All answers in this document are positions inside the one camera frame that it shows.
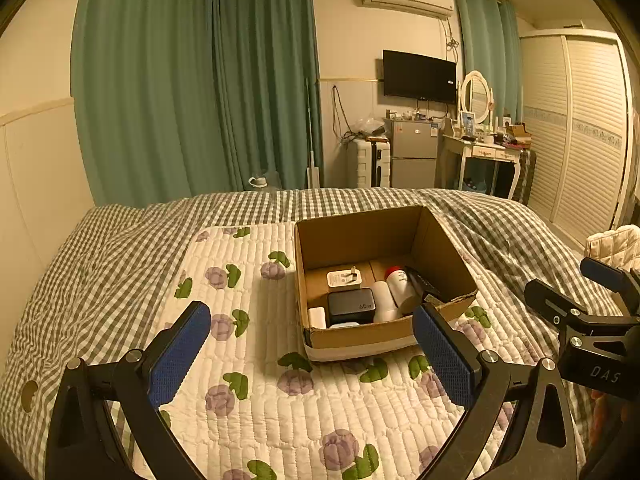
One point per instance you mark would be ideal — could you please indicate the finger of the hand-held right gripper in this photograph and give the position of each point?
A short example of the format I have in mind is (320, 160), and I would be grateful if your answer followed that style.
(602, 270)
(555, 300)

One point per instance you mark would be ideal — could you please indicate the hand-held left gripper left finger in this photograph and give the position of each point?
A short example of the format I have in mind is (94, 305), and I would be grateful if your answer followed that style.
(180, 355)

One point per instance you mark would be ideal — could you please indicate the white cylinder bottle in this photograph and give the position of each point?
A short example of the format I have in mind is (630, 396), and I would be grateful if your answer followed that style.
(382, 300)

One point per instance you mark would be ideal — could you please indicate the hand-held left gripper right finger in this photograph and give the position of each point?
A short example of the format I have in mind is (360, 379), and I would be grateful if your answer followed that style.
(442, 360)

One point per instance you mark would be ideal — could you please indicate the cardboard box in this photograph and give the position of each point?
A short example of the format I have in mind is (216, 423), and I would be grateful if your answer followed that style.
(360, 342)

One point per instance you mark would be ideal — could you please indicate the white plug charger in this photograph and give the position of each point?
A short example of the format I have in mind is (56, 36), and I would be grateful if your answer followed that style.
(344, 278)

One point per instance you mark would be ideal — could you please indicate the dark suitcase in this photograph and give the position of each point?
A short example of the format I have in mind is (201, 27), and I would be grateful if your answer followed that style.
(525, 175)

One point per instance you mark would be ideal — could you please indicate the wide teal curtain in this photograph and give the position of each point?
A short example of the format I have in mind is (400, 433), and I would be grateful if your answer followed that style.
(145, 85)

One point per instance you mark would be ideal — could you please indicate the small white box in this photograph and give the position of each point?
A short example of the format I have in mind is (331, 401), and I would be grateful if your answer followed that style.
(317, 317)

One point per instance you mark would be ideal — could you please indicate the floral quilted mat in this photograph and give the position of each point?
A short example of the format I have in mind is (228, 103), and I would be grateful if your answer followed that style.
(240, 360)

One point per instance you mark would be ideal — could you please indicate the silver small fridge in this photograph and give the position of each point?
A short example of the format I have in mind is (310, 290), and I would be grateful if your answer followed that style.
(411, 152)

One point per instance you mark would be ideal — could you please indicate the white mop pole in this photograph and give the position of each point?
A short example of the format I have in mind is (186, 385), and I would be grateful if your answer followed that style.
(311, 140)

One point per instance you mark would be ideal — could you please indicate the small photo frame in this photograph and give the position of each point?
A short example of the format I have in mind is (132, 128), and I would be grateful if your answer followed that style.
(467, 121)

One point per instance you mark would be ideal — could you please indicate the brown box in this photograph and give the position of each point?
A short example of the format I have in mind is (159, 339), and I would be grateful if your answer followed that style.
(517, 132)

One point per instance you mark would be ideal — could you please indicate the white quilted jacket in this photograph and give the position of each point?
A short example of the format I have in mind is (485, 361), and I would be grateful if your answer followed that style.
(612, 245)

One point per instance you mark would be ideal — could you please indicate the narrow teal curtain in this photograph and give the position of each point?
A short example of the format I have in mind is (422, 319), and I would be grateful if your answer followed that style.
(490, 55)

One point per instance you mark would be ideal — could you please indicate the white dressing table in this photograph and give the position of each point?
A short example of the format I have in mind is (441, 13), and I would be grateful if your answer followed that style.
(480, 152)

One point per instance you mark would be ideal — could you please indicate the clear plastic bag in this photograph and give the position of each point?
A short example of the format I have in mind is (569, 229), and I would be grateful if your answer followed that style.
(367, 125)

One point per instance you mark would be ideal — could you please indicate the white louvered wardrobe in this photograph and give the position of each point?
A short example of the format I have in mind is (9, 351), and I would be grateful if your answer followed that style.
(575, 125)

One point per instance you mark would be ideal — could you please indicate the white bottle with red cap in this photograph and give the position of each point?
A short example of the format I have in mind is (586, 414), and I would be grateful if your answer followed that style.
(400, 287)

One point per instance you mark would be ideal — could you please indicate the black box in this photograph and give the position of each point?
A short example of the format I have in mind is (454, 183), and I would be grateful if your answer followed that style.
(422, 284)

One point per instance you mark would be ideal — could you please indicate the white suitcase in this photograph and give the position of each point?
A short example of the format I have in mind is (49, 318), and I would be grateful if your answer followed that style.
(367, 162)

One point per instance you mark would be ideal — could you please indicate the black charger block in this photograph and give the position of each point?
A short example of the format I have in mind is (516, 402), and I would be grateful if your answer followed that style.
(352, 306)

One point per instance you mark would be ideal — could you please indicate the oval white mirror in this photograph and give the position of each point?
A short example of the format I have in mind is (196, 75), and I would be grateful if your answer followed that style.
(476, 96)

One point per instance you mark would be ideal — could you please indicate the person's right hand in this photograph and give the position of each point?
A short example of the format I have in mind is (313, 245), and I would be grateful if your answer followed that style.
(599, 412)

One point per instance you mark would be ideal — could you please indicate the black wall television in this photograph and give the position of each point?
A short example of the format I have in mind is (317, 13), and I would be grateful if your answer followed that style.
(419, 76)

